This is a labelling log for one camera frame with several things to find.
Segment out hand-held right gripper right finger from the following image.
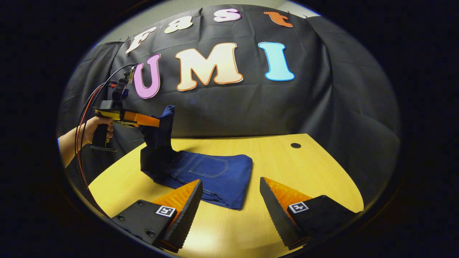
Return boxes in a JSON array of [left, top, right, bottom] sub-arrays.
[[260, 177, 359, 250]]

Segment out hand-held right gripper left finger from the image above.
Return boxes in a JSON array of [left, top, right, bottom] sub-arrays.
[[111, 179, 204, 254]]

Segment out blue jeans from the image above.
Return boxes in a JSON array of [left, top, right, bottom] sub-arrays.
[[140, 105, 254, 210]]

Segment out red cable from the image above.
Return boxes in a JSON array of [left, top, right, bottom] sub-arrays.
[[75, 83, 117, 201]]

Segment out black cable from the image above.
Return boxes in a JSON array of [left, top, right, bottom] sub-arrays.
[[74, 63, 138, 215]]

